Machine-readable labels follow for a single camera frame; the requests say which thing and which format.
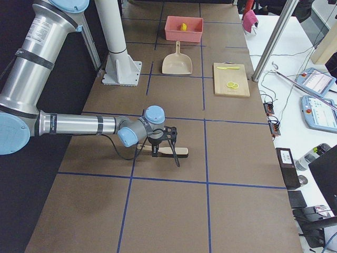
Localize orange connector block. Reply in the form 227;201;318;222
263;102;274;115
268;118;281;138

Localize magenta cloth on stand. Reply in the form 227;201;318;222
242;10;259;35

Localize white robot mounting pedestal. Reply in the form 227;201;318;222
95;0;142;86

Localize beige plastic dustpan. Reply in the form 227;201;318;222
162;41;193;75

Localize upper lemon slice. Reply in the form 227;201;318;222
226;82;236;87

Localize near teach pendant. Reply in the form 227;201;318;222
301;95;336;133

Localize orange connector block far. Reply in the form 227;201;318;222
263;102;274;115

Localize grabber reach stick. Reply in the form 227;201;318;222
272;62;337;111

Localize far teach pendant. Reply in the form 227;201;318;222
295;67;336;98

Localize pink plastic bin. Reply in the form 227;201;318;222
164;16;203;43

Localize beige hand brush black bristles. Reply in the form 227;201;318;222
137;144;189;158

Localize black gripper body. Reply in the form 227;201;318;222
148;126;177;145

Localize aluminium frame post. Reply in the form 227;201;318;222
252;0;299;82

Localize water bottle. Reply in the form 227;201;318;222
295;143;331;171

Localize black monitor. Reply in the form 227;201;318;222
309;145;337;216

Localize orange connector block near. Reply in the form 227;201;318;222
268;118;281;138

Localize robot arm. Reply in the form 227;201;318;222
1;1;95;171

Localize wooden cutting board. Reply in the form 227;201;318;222
213;63;250;98

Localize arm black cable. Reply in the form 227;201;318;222
101;131;148;161

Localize teach pendant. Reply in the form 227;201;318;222
301;95;336;133
295;67;336;98

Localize black box with label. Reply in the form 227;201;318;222
275;148;301;190

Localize yellow plastic knife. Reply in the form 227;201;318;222
216;66;240;70

